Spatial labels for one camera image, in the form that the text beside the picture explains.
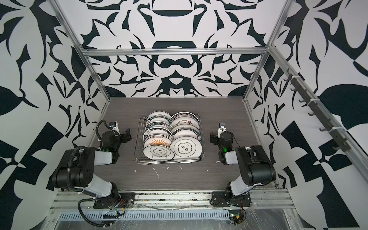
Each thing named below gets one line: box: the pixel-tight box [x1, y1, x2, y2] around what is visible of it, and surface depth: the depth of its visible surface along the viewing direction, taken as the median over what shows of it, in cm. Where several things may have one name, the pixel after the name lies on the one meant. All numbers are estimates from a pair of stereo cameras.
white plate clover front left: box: [142, 144, 175, 161], surface depth 83 cm
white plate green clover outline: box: [169, 136, 203, 161], surface depth 85 cm
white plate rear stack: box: [146, 110, 173, 125], surface depth 91 cm
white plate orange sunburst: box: [143, 133, 173, 149], surface depth 83 cm
